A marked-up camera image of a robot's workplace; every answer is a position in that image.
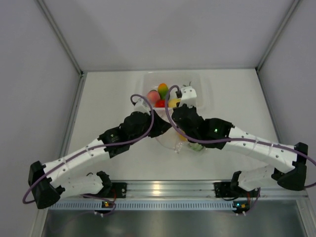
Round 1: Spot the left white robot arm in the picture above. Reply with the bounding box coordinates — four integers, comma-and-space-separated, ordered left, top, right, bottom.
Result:
28, 112, 171, 209

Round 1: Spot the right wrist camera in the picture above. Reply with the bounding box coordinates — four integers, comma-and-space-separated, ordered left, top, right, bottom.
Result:
176, 86, 197, 108

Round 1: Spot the clear plastic perforated bin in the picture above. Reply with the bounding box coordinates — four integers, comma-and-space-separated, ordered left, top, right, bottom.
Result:
134, 71, 214, 115

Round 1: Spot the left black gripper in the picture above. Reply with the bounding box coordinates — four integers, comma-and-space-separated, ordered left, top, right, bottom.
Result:
129, 110, 172, 145

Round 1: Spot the clear zip top bag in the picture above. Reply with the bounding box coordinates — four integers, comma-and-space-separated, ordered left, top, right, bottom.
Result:
156, 127, 204, 153

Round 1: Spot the white slotted cable duct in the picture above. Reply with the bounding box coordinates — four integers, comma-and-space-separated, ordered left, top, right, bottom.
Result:
49, 199, 247, 211

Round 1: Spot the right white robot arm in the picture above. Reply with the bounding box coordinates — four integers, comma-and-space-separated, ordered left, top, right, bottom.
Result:
168, 105, 308, 196

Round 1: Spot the orange fake fruit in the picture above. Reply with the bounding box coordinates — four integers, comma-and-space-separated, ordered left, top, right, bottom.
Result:
178, 133, 188, 142

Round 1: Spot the purple cable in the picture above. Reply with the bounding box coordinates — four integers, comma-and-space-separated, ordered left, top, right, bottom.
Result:
22, 94, 156, 204
165, 85, 316, 188

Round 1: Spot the red fake apple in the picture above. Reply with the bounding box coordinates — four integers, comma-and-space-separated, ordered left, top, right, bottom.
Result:
155, 99, 165, 108

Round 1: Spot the pink fake peach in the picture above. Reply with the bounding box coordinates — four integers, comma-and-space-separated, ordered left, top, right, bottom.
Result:
147, 90, 160, 104

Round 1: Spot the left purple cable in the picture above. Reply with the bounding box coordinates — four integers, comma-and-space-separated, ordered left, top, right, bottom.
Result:
22, 94, 156, 204

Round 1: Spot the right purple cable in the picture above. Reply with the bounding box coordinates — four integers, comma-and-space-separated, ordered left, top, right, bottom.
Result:
165, 85, 316, 188

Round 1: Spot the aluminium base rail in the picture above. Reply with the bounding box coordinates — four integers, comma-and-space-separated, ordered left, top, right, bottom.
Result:
60, 179, 308, 199

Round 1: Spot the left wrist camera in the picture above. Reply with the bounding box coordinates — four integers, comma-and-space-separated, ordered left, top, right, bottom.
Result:
133, 98, 152, 115

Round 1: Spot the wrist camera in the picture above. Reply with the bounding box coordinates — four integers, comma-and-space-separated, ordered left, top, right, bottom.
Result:
176, 86, 197, 108
133, 98, 152, 115

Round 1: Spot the pale yellow fake pear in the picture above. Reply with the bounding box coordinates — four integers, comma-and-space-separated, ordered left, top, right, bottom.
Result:
168, 98, 181, 108

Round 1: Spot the green fake avocado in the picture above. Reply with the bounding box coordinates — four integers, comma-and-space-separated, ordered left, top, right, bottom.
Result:
158, 83, 169, 100

